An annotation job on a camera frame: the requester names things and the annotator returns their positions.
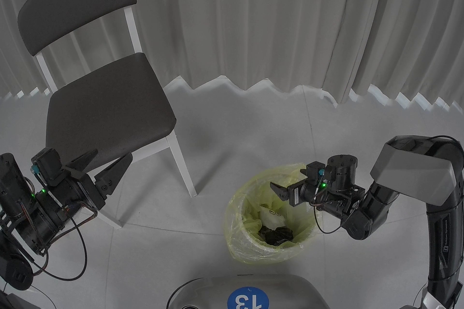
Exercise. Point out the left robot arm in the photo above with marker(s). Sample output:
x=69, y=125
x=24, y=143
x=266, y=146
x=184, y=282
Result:
x=14, y=184

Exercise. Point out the yellow plastic bag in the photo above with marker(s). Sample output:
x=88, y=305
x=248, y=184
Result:
x=235, y=228

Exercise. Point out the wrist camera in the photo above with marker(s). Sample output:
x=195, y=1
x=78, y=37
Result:
x=315, y=170
x=45, y=162

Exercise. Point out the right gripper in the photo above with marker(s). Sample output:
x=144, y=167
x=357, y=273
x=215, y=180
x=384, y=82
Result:
x=308, y=195

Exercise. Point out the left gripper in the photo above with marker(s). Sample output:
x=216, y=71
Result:
x=65, y=206

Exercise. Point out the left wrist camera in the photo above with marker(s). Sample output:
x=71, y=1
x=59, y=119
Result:
x=45, y=162

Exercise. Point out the white curtain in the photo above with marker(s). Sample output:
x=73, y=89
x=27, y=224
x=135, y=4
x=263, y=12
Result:
x=235, y=3
x=417, y=10

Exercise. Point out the white printed wrapper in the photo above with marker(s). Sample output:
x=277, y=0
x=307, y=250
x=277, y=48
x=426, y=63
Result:
x=272, y=217

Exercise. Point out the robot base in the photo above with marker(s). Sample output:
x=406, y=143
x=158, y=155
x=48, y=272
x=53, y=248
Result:
x=290, y=295

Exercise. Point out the black plastic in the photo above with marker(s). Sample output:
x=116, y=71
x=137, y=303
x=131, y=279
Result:
x=277, y=236

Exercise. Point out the dark grey white chair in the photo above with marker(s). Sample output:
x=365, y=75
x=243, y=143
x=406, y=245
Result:
x=108, y=112

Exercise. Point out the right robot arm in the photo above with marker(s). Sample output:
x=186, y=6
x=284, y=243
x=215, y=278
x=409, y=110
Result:
x=417, y=170

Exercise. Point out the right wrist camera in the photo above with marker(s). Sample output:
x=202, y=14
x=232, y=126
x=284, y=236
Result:
x=315, y=170

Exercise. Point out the white trash bin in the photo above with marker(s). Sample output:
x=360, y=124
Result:
x=250, y=244

